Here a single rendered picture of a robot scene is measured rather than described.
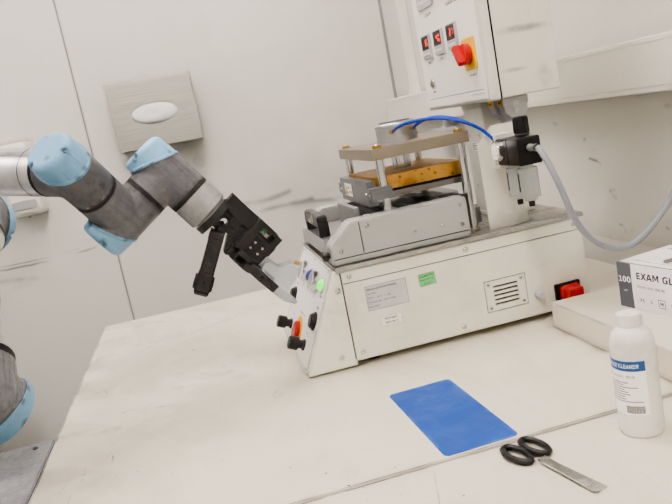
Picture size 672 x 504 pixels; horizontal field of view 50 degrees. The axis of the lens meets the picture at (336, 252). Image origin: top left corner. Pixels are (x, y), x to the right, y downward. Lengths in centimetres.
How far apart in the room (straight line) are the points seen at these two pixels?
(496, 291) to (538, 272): 8
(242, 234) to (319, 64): 175
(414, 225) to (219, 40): 176
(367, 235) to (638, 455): 57
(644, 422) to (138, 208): 78
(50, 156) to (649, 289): 90
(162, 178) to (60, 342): 184
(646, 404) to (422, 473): 27
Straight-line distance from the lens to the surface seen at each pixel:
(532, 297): 133
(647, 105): 152
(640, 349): 87
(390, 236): 123
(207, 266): 120
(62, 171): 109
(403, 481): 88
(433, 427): 99
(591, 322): 119
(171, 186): 118
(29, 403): 122
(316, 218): 129
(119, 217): 116
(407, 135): 135
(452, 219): 126
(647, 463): 87
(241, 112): 283
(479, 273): 128
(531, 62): 131
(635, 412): 90
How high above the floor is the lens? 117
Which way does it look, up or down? 10 degrees down
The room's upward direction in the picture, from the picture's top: 11 degrees counter-clockwise
